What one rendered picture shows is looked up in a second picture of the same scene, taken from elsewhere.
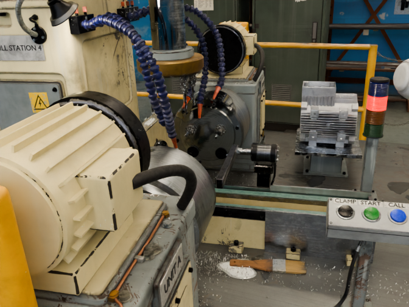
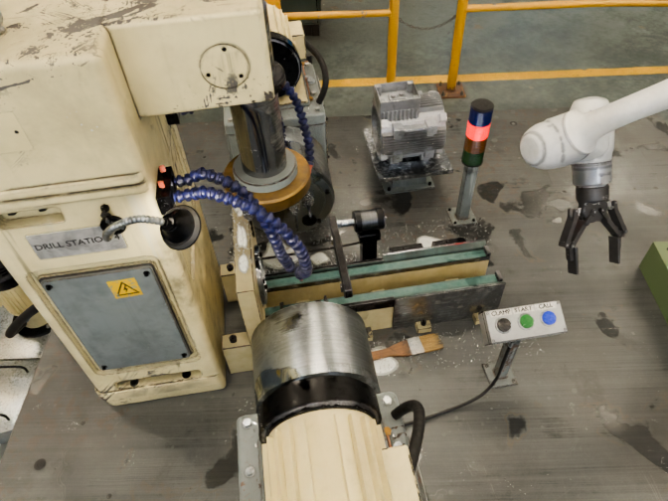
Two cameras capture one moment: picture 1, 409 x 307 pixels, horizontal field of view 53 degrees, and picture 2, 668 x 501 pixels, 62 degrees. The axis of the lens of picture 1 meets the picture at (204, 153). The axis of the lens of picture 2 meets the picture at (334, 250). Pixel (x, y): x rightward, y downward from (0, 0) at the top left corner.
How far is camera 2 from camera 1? 0.67 m
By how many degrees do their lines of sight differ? 31
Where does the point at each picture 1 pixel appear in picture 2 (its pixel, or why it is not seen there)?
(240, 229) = (367, 318)
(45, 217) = not seen: outside the picture
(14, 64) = (78, 257)
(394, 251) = (510, 291)
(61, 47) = (151, 232)
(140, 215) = not seen: hidden behind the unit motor
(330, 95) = (414, 107)
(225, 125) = (312, 191)
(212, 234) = not seen: hidden behind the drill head
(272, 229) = (403, 312)
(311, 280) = (450, 354)
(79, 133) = (361, 462)
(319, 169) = (402, 184)
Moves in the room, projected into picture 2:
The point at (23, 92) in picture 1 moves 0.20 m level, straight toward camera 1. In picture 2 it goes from (97, 283) to (161, 345)
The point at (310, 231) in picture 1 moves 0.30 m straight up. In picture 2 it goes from (439, 305) to (454, 226)
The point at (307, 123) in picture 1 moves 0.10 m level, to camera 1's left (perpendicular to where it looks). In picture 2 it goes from (390, 145) to (360, 154)
